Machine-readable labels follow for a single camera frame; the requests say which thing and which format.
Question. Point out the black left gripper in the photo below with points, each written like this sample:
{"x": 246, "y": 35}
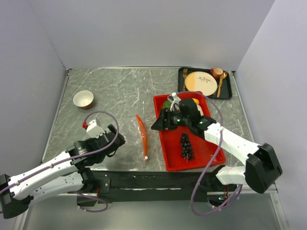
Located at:
{"x": 112, "y": 128}

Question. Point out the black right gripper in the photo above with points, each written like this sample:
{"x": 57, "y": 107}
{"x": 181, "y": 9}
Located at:
{"x": 160, "y": 124}

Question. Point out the clear zip bag orange zipper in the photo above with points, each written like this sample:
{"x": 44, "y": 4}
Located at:
{"x": 134, "y": 135}

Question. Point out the black grape bunch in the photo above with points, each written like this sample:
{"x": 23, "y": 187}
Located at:
{"x": 186, "y": 148}

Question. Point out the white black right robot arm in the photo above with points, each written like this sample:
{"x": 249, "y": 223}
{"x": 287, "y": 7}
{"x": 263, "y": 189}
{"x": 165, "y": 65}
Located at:
{"x": 260, "y": 165}

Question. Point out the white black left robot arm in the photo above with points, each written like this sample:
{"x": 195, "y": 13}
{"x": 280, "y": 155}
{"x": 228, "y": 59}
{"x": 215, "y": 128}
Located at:
{"x": 68, "y": 172}

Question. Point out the green orange fruit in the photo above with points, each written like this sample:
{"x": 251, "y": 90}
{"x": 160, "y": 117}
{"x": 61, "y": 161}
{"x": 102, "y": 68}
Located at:
{"x": 167, "y": 104}

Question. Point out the white radish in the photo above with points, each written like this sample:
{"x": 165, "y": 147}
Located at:
{"x": 200, "y": 110}

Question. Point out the yellow mango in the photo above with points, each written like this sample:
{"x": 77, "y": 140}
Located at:
{"x": 196, "y": 101}

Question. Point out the white brown bowl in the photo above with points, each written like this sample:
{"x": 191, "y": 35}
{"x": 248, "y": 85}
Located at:
{"x": 84, "y": 99}

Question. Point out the red plastic tray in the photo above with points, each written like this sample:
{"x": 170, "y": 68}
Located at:
{"x": 170, "y": 140}

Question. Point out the gold fork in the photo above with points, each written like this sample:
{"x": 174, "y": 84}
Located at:
{"x": 185, "y": 73}

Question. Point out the cream orange plate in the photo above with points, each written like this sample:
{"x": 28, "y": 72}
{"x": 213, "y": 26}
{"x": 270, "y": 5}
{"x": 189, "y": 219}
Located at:
{"x": 201, "y": 82}

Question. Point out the black serving tray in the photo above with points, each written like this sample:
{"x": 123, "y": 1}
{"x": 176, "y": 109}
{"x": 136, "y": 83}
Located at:
{"x": 226, "y": 89}

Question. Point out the orange cup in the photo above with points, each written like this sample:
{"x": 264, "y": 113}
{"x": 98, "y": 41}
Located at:
{"x": 216, "y": 72}

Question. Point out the gold spoon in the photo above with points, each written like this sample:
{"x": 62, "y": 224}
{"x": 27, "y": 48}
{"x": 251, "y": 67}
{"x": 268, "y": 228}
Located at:
{"x": 222, "y": 77}

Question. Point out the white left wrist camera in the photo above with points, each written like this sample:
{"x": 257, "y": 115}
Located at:
{"x": 93, "y": 128}

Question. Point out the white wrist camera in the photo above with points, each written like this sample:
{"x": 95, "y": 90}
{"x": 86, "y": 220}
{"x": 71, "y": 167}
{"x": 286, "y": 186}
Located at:
{"x": 174, "y": 100}
{"x": 93, "y": 128}

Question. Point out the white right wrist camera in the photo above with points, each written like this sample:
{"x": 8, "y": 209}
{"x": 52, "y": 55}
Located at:
{"x": 174, "y": 100}

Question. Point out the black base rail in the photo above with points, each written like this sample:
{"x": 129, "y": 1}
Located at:
{"x": 133, "y": 186}

